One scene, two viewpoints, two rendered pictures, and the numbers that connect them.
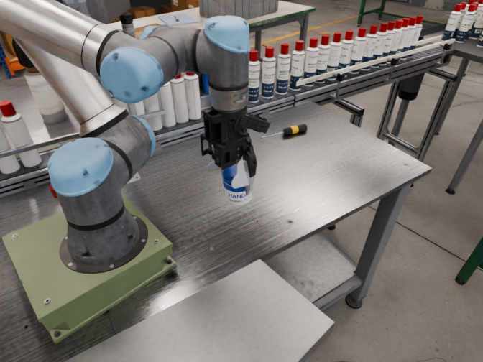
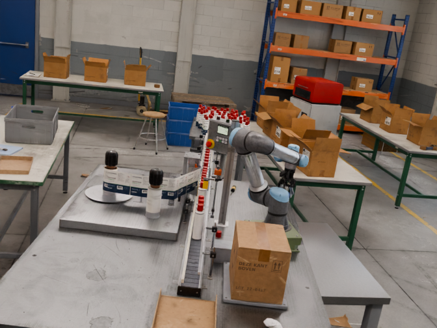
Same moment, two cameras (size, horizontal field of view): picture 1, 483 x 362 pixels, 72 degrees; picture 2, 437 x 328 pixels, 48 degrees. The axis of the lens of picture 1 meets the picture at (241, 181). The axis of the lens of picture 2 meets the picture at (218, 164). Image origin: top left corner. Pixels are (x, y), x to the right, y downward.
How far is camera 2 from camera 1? 3.00 m
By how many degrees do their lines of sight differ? 55
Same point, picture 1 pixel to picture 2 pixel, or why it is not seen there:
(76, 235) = (283, 218)
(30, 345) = (296, 255)
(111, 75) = (304, 161)
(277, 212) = not seen: hidden behind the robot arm
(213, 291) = (302, 230)
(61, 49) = (293, 157)
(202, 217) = not seen: hidden behind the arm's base
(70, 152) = (277, 191)
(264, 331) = (321, 230)
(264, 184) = (261, 207)
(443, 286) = not seen: hidden behind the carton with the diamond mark
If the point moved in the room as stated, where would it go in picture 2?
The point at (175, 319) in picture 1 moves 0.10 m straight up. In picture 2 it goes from (306, 237) to (309, 222)
